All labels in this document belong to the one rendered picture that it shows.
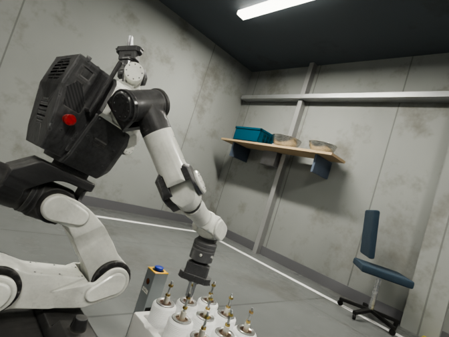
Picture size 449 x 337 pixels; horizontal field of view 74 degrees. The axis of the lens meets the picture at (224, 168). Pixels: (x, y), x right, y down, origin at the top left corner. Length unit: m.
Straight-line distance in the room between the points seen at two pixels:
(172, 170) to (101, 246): 0.44
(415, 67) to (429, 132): 0.83
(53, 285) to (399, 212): 3.27
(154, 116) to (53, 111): 0.28
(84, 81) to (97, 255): 0.59
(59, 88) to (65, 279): 0.61
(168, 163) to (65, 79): 0.37
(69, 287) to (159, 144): 0.58
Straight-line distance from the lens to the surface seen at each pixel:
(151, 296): 1.45
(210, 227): 1.04
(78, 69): 0.99
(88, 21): 4.21
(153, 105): 0.90
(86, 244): 1.14
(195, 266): 1.14
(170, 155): 0.87
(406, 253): 3.65
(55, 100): 0.97
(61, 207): 1.04
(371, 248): 3.16
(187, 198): 0.90
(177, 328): 1.20
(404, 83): 4.18
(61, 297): 1.19
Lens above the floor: 0.76
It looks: 3 degrees up
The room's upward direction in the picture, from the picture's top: 18 degrees clockwise
